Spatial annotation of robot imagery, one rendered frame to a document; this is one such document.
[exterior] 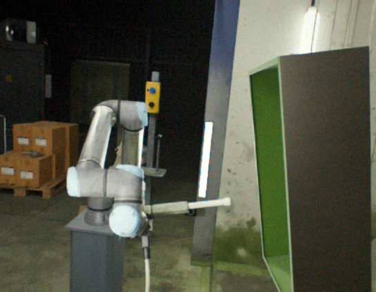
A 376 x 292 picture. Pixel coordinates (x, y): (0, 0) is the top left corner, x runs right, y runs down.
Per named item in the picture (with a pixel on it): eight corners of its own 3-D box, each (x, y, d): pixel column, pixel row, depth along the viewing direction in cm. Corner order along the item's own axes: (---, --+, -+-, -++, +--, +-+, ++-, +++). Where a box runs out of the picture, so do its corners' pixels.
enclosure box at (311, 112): (315, 251, 188) (306, 64, 168) (372, 319, 129) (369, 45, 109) (263, 257, 188) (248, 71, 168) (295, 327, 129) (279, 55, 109)
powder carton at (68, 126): (61, 144, 475) (61, 122, 469) (78, 145, 475) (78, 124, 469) (50, 147, 438) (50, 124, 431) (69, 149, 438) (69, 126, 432)
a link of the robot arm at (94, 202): (89, 199, 185) (90, 174, 182) (116, 200, 188) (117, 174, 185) (85, 208, 170) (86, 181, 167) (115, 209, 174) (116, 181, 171)
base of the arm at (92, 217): (78, 223, 172) (78, 208, 171) (92, 211, 191) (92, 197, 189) (108, 227, 171) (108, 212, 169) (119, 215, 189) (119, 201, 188)
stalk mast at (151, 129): (148, 244, 281) (160, 72, 252) (146, 247, 275) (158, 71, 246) (142, 243, 281) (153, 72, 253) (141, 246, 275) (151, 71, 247)
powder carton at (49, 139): (47, 147, 436) (47, 124, 430) (65, 149, 434) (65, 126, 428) (32, 152, 399) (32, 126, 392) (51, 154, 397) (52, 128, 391)
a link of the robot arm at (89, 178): (94, 94, 140) (62, 175, 83) (120, 96, 142) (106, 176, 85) (94, 116, 146) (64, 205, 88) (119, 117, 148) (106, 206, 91)
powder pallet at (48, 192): (35, 170, 486) (35, 162, 483) (82, 174, 489) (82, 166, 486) (-12, 193, 368) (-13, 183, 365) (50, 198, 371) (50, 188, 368)
